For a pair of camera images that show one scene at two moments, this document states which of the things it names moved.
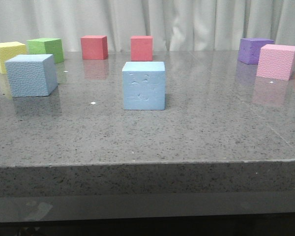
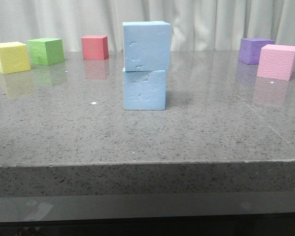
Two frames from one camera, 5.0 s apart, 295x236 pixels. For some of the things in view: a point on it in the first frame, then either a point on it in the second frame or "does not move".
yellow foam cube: [3, 51] does not move
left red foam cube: [94, 47] does not move
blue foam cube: [144, 85] does not move
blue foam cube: [32, 75] -> [147, 45]
